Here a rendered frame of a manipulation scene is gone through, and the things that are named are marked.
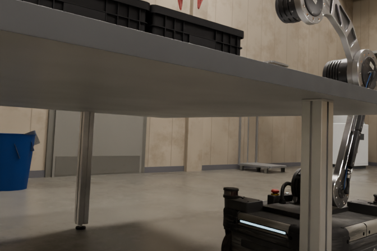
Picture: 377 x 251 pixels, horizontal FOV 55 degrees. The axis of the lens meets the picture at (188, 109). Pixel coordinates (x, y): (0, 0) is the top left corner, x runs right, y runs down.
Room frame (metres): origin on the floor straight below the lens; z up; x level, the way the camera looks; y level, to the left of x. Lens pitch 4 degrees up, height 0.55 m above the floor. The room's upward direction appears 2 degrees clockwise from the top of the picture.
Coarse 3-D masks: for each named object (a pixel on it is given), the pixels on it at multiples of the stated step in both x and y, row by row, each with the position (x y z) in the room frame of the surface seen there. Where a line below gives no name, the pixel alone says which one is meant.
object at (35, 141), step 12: (0, 144) 3.15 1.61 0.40; (12, 144) 3.17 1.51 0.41; (24, 144) 3.24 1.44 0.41; (36, 144) 3.48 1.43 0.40; (0, 156) 3.15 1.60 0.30; (12, 156) 3.18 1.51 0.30; (24, 156) 3.26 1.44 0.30; (0, 168) 3.16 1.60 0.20; (12, 168) 3.19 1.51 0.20; (24, 168) 3.28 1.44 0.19; (0, 180) 3.17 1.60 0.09; (12, 180) 3.21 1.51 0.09; (24, 180) 3.30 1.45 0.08
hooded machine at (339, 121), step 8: (336, 120) 7.60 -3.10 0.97; (344, 120) 7.44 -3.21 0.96; (336, 128) 7.56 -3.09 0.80; (336, 136) 7.56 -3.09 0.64; (336, 144) 7.55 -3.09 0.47; (360, 144) 7.37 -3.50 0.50; (336, 152) 7.55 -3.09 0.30; (360, 152) 7.37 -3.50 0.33; (336, 160) 7.55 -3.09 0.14; (360, 160) 7.37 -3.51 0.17; (360, 168) 7.44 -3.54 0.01
